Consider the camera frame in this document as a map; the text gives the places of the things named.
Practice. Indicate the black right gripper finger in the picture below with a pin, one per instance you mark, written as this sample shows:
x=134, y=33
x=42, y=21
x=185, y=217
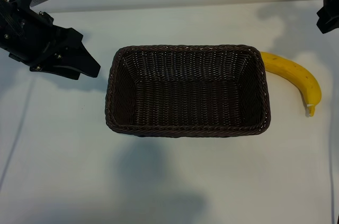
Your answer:
x=332, y=0
x=329, y=21

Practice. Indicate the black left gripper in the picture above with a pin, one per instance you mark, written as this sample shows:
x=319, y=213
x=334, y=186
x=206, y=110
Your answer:
x=23, y=33

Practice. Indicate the dark brown wicker basket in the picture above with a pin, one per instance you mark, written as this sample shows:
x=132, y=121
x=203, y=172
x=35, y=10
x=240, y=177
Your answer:
x=185, y=97

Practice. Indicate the yellow banana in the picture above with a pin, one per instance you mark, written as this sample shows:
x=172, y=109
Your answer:
x=291, y=71

